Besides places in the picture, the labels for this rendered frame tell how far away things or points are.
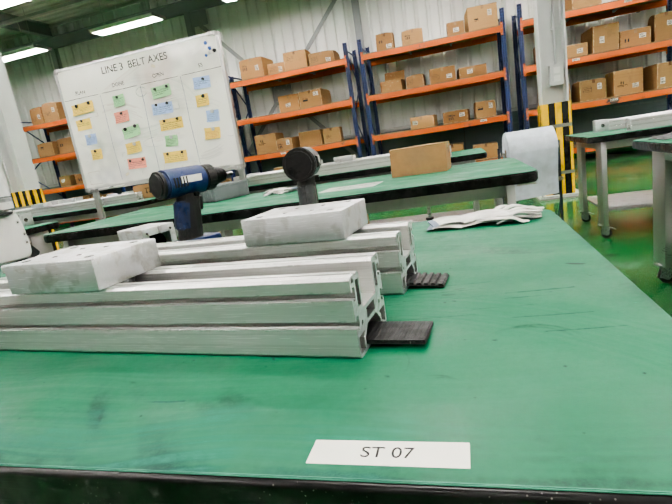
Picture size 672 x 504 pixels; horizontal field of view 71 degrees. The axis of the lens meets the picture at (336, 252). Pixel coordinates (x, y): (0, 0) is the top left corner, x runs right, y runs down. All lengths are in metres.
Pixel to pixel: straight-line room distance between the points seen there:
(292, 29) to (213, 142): 8.26
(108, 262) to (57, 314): 0.11
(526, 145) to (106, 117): 3.39
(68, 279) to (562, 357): 0.56
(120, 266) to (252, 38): 11.67
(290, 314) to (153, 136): 3.69
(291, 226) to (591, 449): 0.46
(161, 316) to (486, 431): 0.38
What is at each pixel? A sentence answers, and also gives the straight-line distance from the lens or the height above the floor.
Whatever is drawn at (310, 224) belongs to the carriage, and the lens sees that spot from 0.66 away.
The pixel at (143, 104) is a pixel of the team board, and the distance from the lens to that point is 4.17.
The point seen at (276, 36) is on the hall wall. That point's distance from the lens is 11.99.
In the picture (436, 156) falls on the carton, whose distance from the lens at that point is 2.59.
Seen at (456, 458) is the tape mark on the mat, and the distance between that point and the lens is 0.34.
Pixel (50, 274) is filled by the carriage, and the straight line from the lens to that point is 0.69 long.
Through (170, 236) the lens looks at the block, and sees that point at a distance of 1.21.
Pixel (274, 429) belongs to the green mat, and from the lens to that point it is 0.40.
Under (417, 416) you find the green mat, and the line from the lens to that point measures 0.39.
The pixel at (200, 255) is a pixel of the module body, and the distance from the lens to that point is 0.77.
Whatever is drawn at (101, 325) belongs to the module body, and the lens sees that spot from 0.68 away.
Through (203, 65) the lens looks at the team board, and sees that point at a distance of 3.90.
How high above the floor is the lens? 0.99
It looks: 12 degrees down
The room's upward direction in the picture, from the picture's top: 9 degrees counter-clockwise
